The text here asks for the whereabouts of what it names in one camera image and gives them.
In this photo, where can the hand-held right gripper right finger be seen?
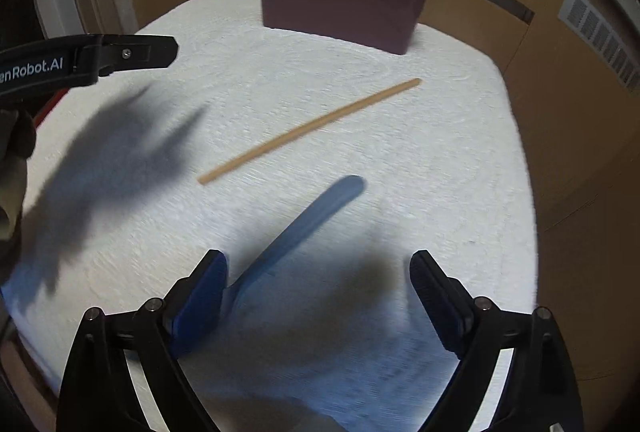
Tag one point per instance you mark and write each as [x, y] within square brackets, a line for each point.
[442, 307]

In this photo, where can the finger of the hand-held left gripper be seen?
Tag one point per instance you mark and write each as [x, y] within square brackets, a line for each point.
[142, 54]

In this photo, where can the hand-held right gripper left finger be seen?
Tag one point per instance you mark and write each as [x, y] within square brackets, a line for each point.
[200, 297]

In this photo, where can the wooden chopstick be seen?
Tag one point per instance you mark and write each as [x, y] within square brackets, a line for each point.
[310, 127]

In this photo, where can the person's left hand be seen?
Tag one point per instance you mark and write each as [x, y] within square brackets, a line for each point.
[15, 162]

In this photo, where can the red plastic object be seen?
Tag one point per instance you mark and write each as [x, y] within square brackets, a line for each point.
[50, 105]

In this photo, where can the white textured cloth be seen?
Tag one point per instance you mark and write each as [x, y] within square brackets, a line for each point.
[400, 152]

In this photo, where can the wooden kitchen cabinet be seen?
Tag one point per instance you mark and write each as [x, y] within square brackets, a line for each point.
[565, 152]

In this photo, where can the short grey vent grille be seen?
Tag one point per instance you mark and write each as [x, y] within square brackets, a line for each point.
[602, 37]

